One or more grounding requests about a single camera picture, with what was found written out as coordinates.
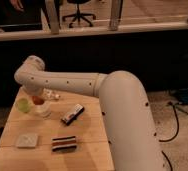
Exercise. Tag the white square dish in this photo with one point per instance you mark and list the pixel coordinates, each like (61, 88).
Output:
(27, 140)

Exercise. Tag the striped cloth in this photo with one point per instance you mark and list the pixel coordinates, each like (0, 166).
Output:
(63, 143)

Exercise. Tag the red apple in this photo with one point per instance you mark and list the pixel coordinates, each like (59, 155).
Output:
(37, 100)

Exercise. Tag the black office chair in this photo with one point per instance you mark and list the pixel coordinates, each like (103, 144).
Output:
(78, 15)

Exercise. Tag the clear plastic bottle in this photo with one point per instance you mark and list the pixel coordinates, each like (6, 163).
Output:
(50, 95)

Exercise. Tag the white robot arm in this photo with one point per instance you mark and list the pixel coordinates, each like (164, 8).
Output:
(124, 104)

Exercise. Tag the white paper cup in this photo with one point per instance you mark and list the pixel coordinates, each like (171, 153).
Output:
(43, 110)

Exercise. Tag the blue black device on floor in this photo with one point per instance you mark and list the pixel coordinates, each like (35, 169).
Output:
(181, 95)

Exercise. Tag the green plastic cup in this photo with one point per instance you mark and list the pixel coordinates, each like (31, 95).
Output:
(22, 105)

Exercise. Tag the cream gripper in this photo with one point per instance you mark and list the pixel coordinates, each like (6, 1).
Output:
(41, 106)

